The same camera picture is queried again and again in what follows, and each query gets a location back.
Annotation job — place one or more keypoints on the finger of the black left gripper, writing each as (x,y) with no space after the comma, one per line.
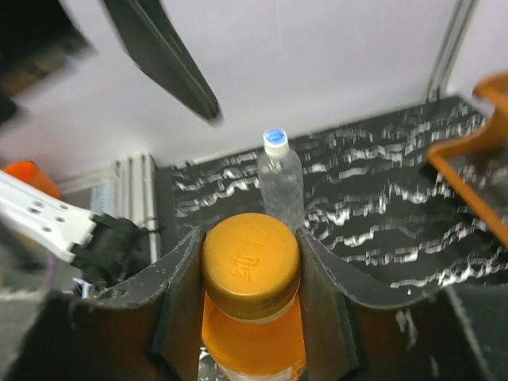
(152,43)

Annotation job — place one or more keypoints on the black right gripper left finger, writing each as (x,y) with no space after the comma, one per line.
(146,328)

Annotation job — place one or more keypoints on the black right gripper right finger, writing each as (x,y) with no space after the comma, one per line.
(357,328)

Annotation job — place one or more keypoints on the orange juice bottle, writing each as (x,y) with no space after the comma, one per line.
(271,351)

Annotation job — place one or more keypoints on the orange bottle cap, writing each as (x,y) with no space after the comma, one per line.
(251,266)

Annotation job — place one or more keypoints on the white blue bottle cap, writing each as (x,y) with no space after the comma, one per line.
(276,143)

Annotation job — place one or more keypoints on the clear plastic bottle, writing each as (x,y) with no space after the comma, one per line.
(281,185)

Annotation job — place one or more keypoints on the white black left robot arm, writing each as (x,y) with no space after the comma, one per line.
(103,247)

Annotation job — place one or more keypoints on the orange mug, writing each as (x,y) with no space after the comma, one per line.
(30,173)

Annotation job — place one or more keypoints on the wooden shelf rack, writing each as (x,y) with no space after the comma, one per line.
(475,166)

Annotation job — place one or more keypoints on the aluminium slotted rail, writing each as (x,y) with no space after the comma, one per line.
(127,189)

